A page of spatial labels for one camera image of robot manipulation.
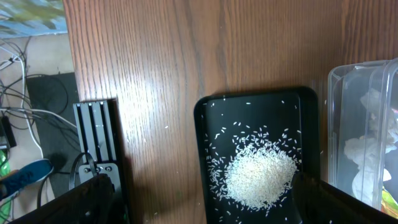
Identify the black rectangular tray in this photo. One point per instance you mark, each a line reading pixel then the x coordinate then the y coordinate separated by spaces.
pixel 226 124

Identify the green yellow snack wrapper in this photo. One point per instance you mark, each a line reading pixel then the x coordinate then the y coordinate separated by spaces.
pixel 388 204

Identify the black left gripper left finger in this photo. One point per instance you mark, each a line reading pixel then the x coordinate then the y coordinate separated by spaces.
pixel 90 202

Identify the white rice pile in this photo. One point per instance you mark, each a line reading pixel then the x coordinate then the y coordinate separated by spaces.
pixel 258 176

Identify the white tissue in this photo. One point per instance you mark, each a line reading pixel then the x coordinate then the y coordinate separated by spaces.
pixel 363 151

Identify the clear plastic bin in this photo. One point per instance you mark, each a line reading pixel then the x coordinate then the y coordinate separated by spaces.
pixel 348 118

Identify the black floor mat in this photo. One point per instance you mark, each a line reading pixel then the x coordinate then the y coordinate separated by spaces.
pixel 58 140

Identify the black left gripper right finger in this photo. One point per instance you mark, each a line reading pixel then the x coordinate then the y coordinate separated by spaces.
pixel 320 202

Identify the blue shoe on floor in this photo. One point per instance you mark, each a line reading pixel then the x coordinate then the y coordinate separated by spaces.
pixel 27 175

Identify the colourful fabric on floor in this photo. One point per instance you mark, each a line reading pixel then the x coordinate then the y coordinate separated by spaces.
pixel 23 18

